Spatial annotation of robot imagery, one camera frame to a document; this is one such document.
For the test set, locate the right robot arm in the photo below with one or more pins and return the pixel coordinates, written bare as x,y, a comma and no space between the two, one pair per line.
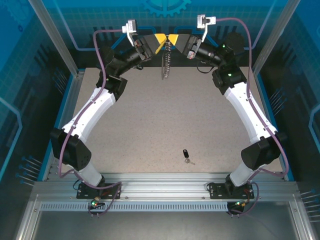
245,110

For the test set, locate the black key fob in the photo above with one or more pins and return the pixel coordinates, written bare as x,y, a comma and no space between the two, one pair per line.
185,153

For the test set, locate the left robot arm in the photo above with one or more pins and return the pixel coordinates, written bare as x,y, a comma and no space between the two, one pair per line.
87,117

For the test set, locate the aluminium frame rail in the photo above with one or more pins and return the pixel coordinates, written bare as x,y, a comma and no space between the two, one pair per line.
162,185

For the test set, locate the metal sheet shelf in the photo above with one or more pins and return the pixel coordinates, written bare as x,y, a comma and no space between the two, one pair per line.
162,227

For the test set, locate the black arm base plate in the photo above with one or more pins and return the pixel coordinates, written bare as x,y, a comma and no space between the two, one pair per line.
217,191
85,191

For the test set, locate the blue table side rail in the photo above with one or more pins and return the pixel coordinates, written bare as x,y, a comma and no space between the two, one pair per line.
68,100
265,100

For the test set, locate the small controller board with LED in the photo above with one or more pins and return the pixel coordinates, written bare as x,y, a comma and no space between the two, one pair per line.
241,203
95,203

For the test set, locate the aluminium upright post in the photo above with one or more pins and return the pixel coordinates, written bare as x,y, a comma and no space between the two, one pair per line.
58,37
271,37

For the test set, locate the small silver key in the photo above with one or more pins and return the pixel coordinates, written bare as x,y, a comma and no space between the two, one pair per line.
191,162

